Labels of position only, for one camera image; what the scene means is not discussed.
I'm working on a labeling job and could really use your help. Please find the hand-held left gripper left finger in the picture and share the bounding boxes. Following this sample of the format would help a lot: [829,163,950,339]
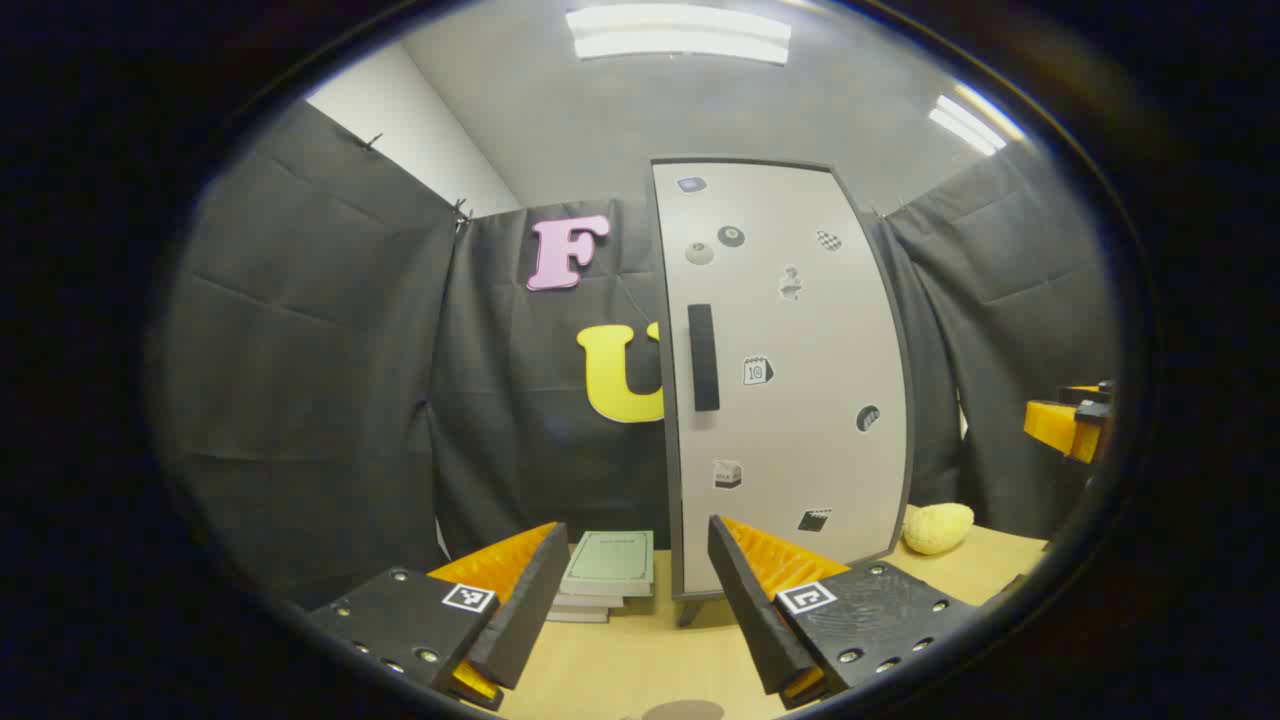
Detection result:
[305,521,571,713]

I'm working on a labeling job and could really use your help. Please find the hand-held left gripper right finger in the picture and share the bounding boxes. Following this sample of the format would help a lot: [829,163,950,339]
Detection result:
[707,515,986,711]

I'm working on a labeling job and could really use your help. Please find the dark grey cabinet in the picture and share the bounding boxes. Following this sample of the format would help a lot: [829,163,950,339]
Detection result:
[650,155,916,629]

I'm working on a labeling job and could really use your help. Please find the black door handle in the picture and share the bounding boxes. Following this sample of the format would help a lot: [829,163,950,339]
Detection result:
[686,303,722,413]

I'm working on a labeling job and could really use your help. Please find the green cover book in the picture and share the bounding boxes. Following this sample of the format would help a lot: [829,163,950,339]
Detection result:
[560,530,656,599]

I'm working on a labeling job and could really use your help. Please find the pale yellow bread roll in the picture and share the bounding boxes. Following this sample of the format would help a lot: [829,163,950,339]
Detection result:
[902,503,976,556]

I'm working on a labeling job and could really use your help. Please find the long ceiling light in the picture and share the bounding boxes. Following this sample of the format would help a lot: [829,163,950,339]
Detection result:
[928,85,1026,156]
[565,3,793,66]

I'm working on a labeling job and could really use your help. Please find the black backdrop cloth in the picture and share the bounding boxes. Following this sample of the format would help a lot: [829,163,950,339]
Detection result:
[150,100,1121,611]

